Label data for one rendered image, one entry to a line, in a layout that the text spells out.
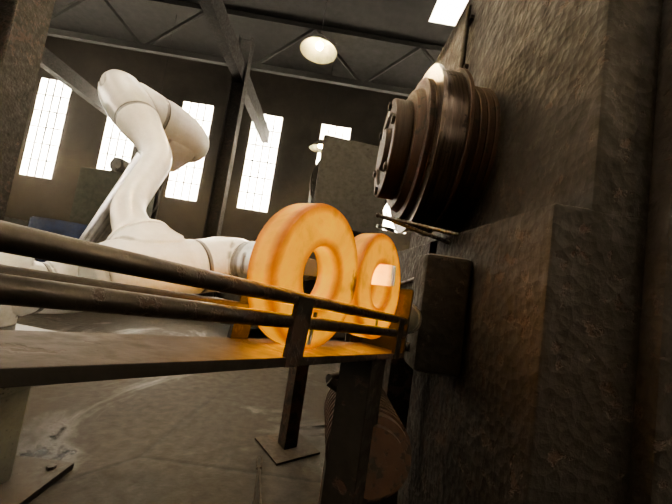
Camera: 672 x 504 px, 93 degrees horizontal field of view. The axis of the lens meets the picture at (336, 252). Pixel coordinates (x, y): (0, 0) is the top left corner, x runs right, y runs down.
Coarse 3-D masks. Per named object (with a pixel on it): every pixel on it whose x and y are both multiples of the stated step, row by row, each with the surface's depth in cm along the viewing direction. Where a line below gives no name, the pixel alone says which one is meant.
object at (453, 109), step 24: (432, 72) 85; (456, 72) 80; (456, 96) 73; (456, 120) 72; (432, 144) 75; (456, 144) 72; (432, 168) 73; (456, 168) 74; (432, 192) 77; (408, 216) 87; (432, 216) 83
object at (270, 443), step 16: (304, 288) 153; (304, 368) 133; (288, 384) 133; (304, 384) 133; (288, 400) 131; (288, 416) 130; (288, 432) 129; (272, 448) 128; (288, 448) 129; (304, 448) 131
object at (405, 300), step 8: (400, 288) 53; (400, 296) 52; (408, 296) 52; (400, 304) 52; (408, 304) 51; (400, 312) 52; (408, 312) 51; (408, 320) 51; (384, 336) 52; (376, 344) 53; (384, 344) 52; (392, 344) 51
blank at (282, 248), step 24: (288, 216) 30; (312, 216) 31; (336, 216) 35; (264, 240) 29; (288, 240) 28; (312, 240) 31; (336, 240) 35; (264, 264) 28; (288, 264) 29; (336, 264) 36; (288, 288) 29; (336, 288) 36; (288, 312) 29; (312, 312) 32; (312, 336) 33
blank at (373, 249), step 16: (368, 240) 43; (384, 240) 47; (368, 256) 42; (384, 256) 47; (368, 272) 43; (368, 288) 43; (384, 288) 49; (352, 304) 40; (368, 304) 43; (384, 304) 48; (352, 320) 42; (368, 320) 43; (368, 336) 44
